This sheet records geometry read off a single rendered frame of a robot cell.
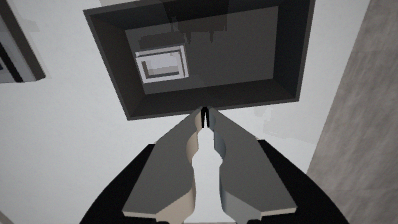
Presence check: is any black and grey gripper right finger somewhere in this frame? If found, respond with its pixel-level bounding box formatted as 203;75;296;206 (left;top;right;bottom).
205;106;349;224

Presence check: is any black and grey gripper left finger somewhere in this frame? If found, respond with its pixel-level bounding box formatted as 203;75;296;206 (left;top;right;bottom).
79;106;205;224

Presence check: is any grey block with pocket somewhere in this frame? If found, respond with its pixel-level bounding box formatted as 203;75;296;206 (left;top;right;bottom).
135;43;190;83

